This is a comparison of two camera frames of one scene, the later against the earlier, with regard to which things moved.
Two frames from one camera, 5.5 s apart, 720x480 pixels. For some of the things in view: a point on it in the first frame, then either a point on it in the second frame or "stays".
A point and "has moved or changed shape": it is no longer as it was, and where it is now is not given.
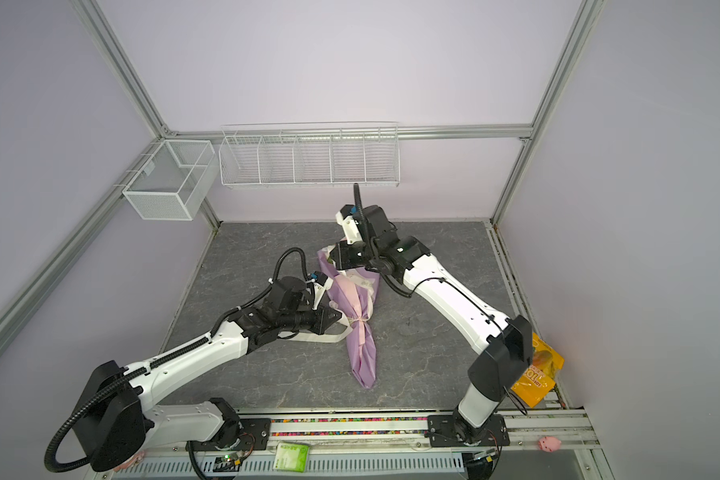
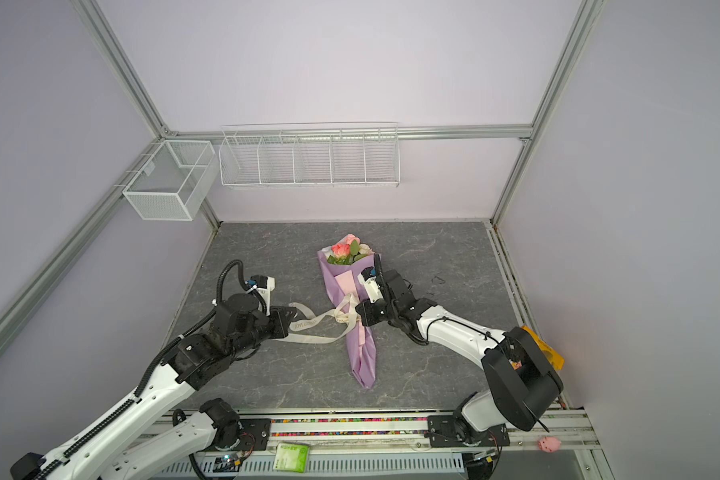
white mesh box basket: x=171 y=182 stays
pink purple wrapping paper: x=356 y=291 stays
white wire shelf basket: x=315 y=154 stays
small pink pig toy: x=549 y=443 stays
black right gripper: x=341 y=254 → x=366 y=309
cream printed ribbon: x=365 y=291 has moved or changed shape
